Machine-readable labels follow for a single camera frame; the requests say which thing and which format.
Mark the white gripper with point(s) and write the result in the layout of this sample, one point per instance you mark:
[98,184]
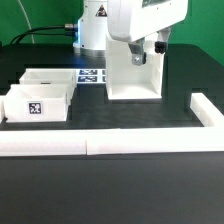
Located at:
[130,20]

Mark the white drawer cabinet frame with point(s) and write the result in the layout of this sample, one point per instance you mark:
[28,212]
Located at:
[126,81]

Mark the white front drawer box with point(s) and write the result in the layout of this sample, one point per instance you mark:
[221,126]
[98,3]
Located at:
[36,103]

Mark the white drawer box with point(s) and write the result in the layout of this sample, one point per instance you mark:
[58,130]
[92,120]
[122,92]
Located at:
[36,103]
[51,76]

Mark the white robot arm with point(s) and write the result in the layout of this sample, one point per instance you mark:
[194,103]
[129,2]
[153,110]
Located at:
[92,28]

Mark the white rear drawer box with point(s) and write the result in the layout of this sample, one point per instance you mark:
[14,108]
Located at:
[51,76]

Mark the white marker tag sheet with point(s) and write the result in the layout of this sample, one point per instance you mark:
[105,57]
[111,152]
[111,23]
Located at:
[91,76]

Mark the white right fence bar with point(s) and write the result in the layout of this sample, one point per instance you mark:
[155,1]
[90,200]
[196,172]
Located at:
[205,111]

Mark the white fence bar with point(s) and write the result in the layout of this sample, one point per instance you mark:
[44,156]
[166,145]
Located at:
[2,111]
[112,141]
[205,111]

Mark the white front fence bar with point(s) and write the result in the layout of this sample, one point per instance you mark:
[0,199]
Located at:
[112,141]

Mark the white left fence bar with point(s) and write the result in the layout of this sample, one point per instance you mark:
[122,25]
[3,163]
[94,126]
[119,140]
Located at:
[2,111]

